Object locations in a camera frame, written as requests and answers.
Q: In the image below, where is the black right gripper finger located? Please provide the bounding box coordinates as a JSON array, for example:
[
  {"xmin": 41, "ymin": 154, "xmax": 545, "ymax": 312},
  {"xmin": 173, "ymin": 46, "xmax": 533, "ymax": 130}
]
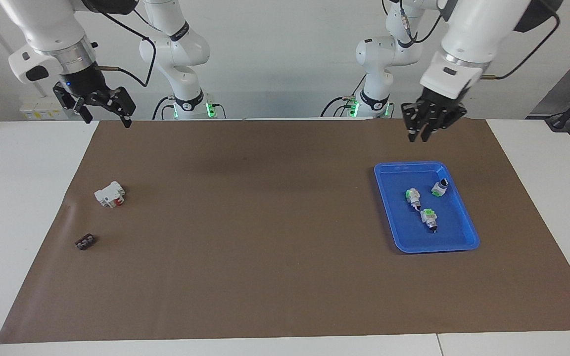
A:
[
  {"xmin": 90, "ymin": 87, "xmax": 136, "ymax": 128},
  {"xmin": 53, "ymin": 83, "xmax": 93, "ymax": 124}
]

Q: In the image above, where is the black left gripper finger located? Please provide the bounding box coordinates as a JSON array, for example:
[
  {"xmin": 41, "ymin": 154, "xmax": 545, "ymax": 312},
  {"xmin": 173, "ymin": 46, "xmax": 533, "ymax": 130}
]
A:
[
  {"xmin": 421, "ymin": 106, "xmax": 467, "ymax": 142},
  {"xmin": 402, "ymin": 101, "xmax": 429, "ymax": 142}
]

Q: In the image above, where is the orange white selector switch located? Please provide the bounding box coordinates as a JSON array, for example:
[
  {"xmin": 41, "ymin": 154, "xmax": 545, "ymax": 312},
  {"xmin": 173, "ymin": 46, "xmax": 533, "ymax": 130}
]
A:
[{"xmin": 405, "ymin": 187, "xmax": 423, "ymax": 213}]

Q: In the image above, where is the white red circuit breaker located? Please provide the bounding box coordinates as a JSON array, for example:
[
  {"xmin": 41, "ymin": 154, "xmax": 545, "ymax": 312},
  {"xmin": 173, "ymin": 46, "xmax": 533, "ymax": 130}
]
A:
[{"xmin": 94, "ymin": 181, "xmax": 126, "ymax": 209}]

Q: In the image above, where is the blue plastic tray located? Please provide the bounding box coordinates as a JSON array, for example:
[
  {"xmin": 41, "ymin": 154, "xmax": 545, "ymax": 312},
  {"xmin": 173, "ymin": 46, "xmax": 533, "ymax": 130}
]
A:
[{"xmin": 374, "ymin": 161, "xmax": 480, "ymax": 254}]

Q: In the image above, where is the brown table mat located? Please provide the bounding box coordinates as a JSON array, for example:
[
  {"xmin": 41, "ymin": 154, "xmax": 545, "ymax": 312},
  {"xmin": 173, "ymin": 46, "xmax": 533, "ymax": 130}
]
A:
[{"xmin": 0, "ymin": 119, "xmax": 570, "ymax": 344}]

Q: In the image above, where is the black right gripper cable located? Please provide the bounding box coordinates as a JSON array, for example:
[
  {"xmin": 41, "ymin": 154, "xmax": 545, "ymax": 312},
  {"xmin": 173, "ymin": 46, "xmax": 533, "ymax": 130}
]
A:
[{"xmin": 85, "ymin": 0, "xmax": 158, "ymax": 89}]

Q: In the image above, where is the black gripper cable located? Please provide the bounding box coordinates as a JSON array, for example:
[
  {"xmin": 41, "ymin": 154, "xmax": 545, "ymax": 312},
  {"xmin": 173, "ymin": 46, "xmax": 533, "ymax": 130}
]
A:
[
  {"xmin": 399, "ymin": 0, "xmax": 560, "ymax": 80},
  {"xmin": 85, "ymin": 0, "xmax": 158, "ymax": 89}
]

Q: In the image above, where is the black base cable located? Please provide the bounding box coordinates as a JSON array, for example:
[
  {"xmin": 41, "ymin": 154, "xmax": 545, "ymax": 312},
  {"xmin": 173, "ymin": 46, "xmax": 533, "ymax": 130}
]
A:
[
  {"xmin": 152, "ymin": 95, "xmax": 174, "ymax": 120},
  {"xmin": 321, "ymin": 74, "xmax": 367, "ymax": 118}
]

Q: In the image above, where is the white wall socket strip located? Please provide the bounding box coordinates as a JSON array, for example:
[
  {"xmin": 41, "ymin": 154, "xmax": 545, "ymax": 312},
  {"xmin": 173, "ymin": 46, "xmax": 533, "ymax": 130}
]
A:
[{"xmin": 20, "ymin": 101, "xmax": 63, "ymax": 121}]

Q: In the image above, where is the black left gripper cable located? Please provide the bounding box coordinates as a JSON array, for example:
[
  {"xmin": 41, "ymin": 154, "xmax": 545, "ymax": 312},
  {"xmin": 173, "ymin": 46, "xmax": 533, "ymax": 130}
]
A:
[{"xmin": 399, "ymin": 0, "xmax": 560, "ymax": 80}]

